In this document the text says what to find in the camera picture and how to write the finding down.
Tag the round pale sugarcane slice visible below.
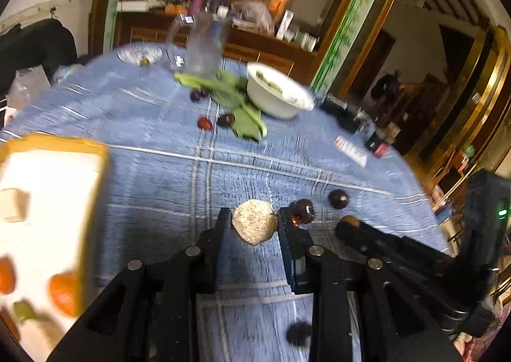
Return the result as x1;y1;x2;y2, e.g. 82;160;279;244
232;199;278;245

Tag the medium orange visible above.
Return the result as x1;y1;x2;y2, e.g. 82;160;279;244
48;272;79;317

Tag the green round fruit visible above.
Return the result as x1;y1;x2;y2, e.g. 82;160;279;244
13;300;36;324

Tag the small orange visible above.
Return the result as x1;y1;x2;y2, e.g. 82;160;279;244
0;257;17;295

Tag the dark plum centre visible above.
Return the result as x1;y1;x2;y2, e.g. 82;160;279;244
288;198;315;224

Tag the brown kiwi fruit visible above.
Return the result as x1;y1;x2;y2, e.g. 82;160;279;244
340;215;360;228

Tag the dark plum far right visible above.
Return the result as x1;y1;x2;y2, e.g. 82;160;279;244
328;189;349;210

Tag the white paper card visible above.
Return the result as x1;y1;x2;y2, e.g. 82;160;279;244
334;136;367;168

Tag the blue plaid tablecloth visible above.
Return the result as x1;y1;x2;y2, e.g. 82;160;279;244
1;51;448;361

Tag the black jar red label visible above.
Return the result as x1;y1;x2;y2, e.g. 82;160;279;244
365;128;395;158

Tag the small red jujube far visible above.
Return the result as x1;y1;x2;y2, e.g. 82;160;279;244
197;117;214;132

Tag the black electronic device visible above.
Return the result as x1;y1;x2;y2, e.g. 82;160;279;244
320;96;365;135

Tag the small dark plum near greens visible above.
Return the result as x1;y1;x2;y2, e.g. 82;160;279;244
217;113;235;128

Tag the white bowl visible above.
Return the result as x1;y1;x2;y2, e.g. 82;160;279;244
247;62;314;120

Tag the green leafy vegetable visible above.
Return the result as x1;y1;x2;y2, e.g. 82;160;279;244
173;70;268;141

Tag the clear plastic pitcher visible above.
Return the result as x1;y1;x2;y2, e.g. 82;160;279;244
165;12;232;78

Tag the white tube on shelf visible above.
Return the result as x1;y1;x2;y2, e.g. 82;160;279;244
275;10;294;40

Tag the plastic bag on shelf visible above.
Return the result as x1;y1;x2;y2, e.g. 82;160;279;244
231;0;275;35

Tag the black sofa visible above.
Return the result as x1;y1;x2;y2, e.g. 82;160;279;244
0;19;77;96

